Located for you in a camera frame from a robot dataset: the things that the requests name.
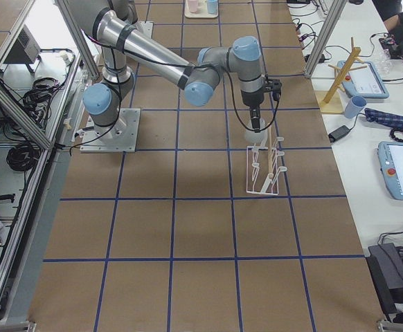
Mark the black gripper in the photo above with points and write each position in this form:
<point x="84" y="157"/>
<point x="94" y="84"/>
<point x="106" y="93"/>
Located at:
<point x="251" y="99"/>

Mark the white serving tray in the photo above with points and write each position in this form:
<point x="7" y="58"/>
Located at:
<point x="202" y="12"/>

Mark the folded plaid cloth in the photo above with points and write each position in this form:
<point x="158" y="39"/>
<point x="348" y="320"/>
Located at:
<point x="390" y="120"/>

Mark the white wire cup rack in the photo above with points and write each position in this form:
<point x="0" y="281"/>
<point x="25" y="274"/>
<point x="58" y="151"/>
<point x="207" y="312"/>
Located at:
<point x="263" y="170"/>

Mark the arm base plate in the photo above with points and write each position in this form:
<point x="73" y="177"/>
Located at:
<point x="121" y="138"/>

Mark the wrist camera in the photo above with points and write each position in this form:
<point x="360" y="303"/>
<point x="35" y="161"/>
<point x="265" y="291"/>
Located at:
<point x="274" y="87"/>

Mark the blue cup on desk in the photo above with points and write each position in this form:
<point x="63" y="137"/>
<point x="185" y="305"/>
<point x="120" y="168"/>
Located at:
<point x="355" y="105"/>

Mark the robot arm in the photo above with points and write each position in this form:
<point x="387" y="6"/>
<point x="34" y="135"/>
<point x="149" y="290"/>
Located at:
<point x="114" y="25"/>

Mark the pink plastic cup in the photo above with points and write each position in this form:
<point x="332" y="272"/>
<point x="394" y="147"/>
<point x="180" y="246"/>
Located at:
<point x="192" y="5"/>

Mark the aluminium frame post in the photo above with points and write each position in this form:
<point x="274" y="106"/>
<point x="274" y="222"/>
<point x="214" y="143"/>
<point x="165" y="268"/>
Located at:
<point x="331" y="12"/>

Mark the grey plastic cup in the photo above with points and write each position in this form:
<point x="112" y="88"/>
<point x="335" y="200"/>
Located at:
<point x="254" y="138"/>

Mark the wooden mug tree stand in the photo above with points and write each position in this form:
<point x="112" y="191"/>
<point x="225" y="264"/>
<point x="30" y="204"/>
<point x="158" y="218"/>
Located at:
<point x="328" y="103"/>

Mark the black power adapter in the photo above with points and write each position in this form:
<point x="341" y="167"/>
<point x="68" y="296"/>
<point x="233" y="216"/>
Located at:
<point x="338" y="133"/>

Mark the blue plastic cup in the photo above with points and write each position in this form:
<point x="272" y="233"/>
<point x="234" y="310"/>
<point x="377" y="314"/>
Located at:
<point x="212" y="6"/>

